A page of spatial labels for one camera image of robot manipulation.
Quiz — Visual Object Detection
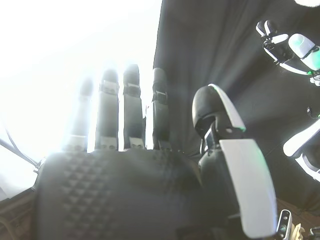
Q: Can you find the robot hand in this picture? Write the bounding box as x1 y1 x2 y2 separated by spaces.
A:
32 63 279 240

